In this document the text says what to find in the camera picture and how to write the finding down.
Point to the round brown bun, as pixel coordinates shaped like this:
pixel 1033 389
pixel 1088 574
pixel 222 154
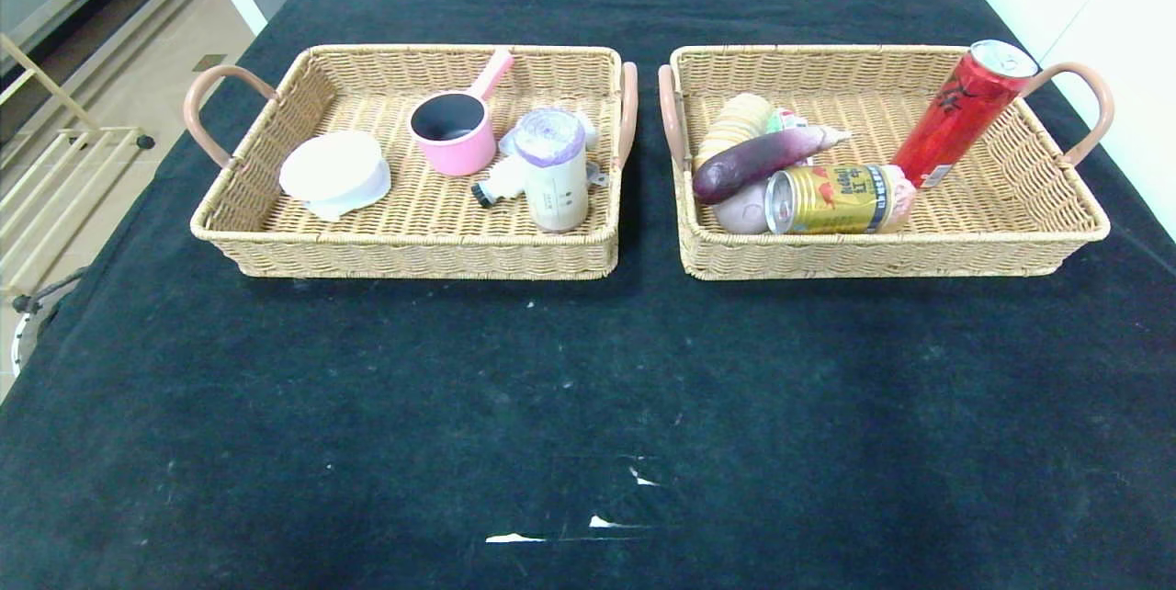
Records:
pixel 905 195

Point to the white brush bottle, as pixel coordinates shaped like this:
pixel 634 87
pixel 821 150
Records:
pixel 503 181

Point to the white round lidded container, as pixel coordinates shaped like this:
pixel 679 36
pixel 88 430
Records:
pixel 331 169

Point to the purple garbage bag roll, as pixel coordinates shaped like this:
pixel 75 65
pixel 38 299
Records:
pixel 551 181

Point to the striped bread roll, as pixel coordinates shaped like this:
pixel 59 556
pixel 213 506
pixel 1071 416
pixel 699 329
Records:
pixel 735 119

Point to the green candy pack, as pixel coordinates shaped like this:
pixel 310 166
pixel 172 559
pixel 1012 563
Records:
pixel 785 119

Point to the red soda can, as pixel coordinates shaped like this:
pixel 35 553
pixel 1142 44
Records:
pixel 960 112

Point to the rectangular wicker basket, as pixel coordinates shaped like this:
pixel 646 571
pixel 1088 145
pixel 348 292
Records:
pixel 413 241
pixel 992 213

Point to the white paper scrap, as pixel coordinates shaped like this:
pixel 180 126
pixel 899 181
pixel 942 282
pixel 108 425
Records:
pixel 514 538
pixel 602 523
pixel 640 478

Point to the gold beverage can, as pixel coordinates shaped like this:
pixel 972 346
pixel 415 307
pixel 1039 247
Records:
pixel 836 199

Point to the grey translucent peeler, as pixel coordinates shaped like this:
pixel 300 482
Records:
pixel 598 175

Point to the pink saucepan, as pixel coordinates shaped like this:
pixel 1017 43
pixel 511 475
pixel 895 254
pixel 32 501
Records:
pixel 455 149

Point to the purple eggplant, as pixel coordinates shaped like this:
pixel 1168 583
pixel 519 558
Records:
pixel 753 164

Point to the light wooden rack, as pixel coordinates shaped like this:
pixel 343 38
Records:
pixel 92 132

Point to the pale pink potato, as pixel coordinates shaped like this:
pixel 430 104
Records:
pixel 740 211

